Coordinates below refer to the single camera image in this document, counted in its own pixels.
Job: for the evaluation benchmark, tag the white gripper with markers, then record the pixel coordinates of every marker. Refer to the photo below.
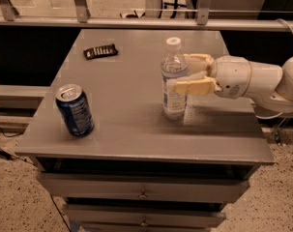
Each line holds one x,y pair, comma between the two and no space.
231,76

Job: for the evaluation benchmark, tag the blue label plastic water bottle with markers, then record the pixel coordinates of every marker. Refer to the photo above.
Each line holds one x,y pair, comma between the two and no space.
173,67

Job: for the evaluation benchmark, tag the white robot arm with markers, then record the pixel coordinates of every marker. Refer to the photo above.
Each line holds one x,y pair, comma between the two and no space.
268,86

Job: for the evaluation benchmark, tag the black snack bar wrapper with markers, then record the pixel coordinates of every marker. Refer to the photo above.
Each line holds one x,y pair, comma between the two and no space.
102,51

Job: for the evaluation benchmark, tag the grey drawer cabinet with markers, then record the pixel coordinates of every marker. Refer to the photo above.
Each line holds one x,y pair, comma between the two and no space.
216,139

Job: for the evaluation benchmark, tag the top grey drawer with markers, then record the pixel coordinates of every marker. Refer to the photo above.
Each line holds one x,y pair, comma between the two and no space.
144,188

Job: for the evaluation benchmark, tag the grey drawer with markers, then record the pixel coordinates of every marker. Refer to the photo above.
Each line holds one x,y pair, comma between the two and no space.
143,216
144,188

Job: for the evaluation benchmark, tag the blue soda can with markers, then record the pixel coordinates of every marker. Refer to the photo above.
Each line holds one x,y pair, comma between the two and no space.
73,105

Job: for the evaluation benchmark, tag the metal railing frame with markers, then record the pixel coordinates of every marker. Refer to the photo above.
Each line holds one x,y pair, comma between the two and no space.
236,15

